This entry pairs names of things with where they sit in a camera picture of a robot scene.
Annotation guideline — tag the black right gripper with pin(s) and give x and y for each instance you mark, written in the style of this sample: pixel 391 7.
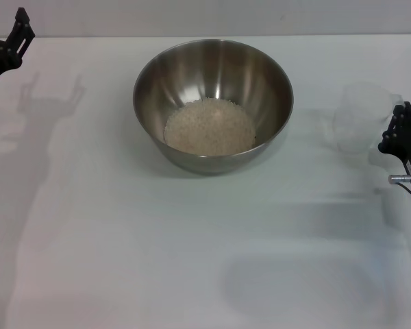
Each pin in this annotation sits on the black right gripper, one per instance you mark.
pixel 409 144

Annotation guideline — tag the clear plastic measuring cup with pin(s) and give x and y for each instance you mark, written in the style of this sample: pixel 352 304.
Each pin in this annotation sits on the clear plastic measuring cup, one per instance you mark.
pixel 359 116

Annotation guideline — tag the white rice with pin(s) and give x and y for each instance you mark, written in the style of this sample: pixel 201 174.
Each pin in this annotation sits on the white rice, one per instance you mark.
pixel 209 128

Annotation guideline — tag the stainless steel mixing bowl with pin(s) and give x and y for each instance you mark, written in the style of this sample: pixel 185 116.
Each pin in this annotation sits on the stainless steel mixing bowl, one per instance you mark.
pixel 212 68

